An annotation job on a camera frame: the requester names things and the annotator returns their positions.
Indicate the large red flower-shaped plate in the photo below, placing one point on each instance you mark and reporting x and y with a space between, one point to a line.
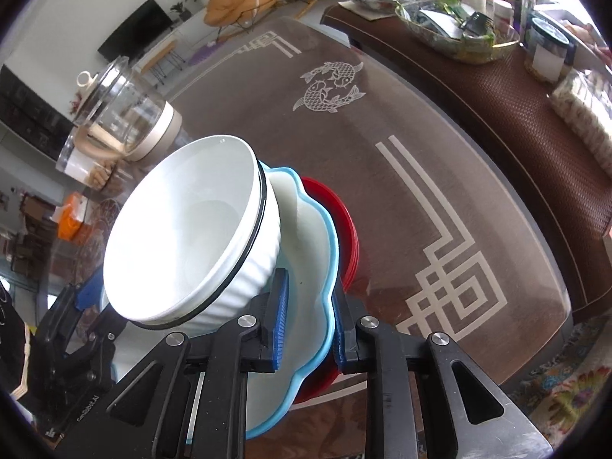
315 387

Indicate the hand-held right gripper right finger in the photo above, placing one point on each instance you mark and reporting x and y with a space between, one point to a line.
342 339

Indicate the purple round mat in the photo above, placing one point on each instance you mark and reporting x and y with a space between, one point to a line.
203 52

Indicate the dark wooden dining chair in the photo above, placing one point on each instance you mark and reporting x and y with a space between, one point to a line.
33 210

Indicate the clear plastic snack jar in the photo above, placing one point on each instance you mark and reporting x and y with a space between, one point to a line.
76 162

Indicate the glass kettle cream base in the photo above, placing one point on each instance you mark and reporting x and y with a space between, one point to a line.
129 105

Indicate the black display cabinet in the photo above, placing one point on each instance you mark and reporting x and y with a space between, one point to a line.
28 114

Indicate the white ribbed bowl dark rim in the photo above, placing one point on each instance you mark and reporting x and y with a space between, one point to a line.
191 220

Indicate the wooden bench hairpin legs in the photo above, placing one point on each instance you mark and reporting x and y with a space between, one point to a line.
160 50

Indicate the orange tissue pack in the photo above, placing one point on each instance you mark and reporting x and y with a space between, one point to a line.
71 222

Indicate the glass jar dark lid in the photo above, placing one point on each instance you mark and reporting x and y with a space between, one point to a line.
550 57

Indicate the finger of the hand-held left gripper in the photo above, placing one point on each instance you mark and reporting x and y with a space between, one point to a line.
95 349
88 291

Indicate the blue scalloped bowl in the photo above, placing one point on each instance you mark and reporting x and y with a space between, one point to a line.
306 258

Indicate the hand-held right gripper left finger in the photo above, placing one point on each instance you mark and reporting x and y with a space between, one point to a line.
277 325

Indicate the small white jar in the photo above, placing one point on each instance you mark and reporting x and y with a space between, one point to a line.
502 12

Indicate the small red flower-shaped plate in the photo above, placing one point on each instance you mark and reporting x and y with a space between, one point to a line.
345 239

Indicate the black television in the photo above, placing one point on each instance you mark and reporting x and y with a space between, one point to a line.
136 26

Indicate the glass tray with greens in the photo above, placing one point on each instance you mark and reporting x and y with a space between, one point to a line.
454 43

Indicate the small potted plant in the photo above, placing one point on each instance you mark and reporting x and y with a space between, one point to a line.
178 9

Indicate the floral cloth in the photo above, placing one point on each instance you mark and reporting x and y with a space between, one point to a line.
564 382

